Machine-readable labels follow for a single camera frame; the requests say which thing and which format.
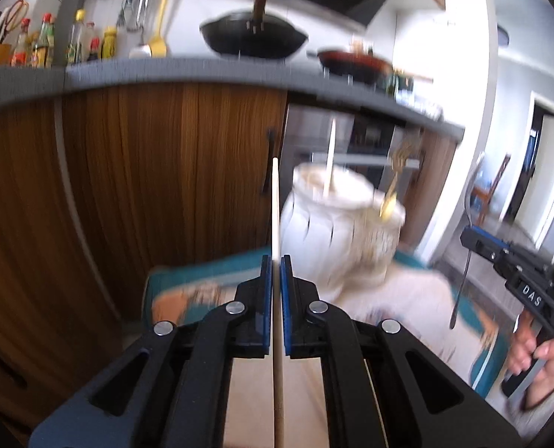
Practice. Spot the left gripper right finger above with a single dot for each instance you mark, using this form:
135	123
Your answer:
382	386

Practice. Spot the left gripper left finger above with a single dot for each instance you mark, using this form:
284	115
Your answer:
170	388

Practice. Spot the wooden chopstick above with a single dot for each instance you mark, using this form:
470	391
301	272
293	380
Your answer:
277	329
330	160

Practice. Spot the gold fork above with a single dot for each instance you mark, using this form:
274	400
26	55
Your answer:
398	159

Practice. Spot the person's right hand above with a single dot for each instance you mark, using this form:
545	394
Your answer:
523	351

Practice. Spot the cream floral ceramic utensil holder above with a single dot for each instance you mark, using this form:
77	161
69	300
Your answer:
335	225

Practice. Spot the stainless steel oven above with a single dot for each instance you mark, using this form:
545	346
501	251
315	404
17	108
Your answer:
364	145

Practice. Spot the wooden cabinet door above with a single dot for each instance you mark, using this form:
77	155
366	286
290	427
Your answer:
170	174

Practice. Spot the red brown frying pan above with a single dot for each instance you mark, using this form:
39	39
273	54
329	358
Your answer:
363	68

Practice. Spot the yellow hanging spatula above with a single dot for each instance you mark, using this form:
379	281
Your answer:
157	44

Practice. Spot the grey speckled countertop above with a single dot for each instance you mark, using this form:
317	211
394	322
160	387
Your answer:
26	84

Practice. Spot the black wok wooden handle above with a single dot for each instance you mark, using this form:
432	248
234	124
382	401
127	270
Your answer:
253	34

